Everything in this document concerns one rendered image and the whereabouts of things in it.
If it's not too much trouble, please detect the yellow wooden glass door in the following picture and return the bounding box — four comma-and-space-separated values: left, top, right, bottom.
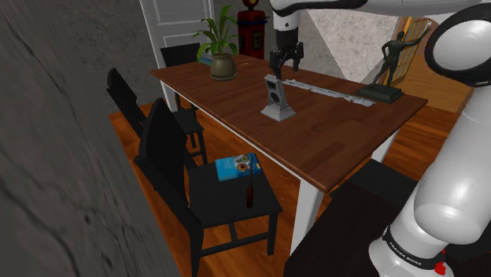
386, 16, 434, 87

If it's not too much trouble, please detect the dark robot stand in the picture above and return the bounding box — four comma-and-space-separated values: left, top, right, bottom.
282, 158, 491, 277

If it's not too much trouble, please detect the black chair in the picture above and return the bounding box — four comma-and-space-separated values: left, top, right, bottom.
160, 42, 203, 68
105, 68, 209, 165
133, 97, 284, 277

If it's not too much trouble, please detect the green plant in brown pot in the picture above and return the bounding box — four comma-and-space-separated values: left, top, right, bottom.
192, 4, 241, 82

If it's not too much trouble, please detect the dark human figure statue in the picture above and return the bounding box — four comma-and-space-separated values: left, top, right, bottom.
355, 23, 433, 105

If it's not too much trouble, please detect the long grey flat strip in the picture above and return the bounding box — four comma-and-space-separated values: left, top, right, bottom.
282, 78, 376, 108

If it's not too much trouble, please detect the grey speaker on stand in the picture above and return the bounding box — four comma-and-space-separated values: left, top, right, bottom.
260, 74, 297, 123

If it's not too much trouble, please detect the red gas pump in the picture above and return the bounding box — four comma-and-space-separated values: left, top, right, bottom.
236, 0, 268, 61

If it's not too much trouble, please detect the white panel door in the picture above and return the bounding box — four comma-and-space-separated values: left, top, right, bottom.
138, 0, 216, 70

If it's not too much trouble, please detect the wooden table with white legs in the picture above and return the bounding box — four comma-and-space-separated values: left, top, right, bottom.
150, 54, 429, 255

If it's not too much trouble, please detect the blue book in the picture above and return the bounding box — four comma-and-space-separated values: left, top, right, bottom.
214, 153, 263, 183

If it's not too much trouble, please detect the dark red handled screwdriver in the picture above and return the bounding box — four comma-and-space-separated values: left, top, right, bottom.
245, 154, 257, 209

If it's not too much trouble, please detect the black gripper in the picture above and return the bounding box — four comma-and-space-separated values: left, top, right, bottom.
269, 28, 305, 79

